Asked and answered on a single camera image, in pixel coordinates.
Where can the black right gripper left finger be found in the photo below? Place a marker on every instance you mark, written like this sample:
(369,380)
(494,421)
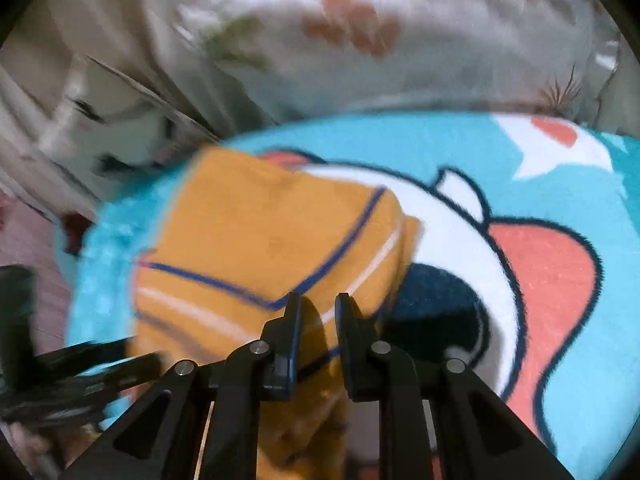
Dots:
(201,422)

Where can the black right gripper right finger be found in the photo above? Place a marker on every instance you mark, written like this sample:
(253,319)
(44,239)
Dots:
(437,420)

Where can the mustard striped knit sweater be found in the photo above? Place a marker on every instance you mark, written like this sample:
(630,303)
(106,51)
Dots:
(241,234)

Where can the teal cartoon fleece blanket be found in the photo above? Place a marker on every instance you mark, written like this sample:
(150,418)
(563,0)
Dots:
(526,269)

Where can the cream pillow black silhouette print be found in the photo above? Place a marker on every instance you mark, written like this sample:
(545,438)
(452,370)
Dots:
(109,129)

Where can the white leaf-print ruffled pillow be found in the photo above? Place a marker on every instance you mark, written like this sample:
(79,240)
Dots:
(309,58)

